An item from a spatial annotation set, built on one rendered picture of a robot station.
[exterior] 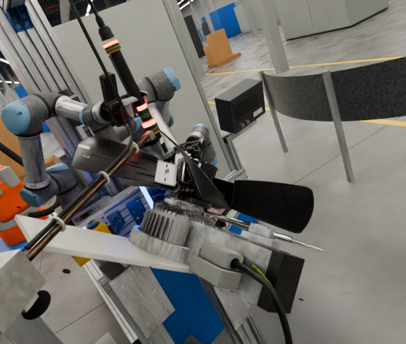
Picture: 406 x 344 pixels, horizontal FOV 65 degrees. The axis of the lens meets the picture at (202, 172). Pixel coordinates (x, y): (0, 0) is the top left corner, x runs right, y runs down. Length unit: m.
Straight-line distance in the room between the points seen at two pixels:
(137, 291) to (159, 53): 2.56
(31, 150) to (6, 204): 3.39
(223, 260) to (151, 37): 2.67
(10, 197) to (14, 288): 4.36
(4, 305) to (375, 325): 1.71
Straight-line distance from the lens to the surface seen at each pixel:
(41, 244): 0.62
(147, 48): 3.10
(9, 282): 0.55
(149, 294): 0.89
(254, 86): 1.70
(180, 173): 0.95
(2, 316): 0.54
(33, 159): 1.55
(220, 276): 0.68
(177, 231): 0.88
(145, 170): 0.93
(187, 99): 3.25
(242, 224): 0.86
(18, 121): 1.42
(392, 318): 1.98
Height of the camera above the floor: 1.58
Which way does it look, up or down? 23 degrees down
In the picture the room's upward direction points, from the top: 24 degrees counter-clockwise
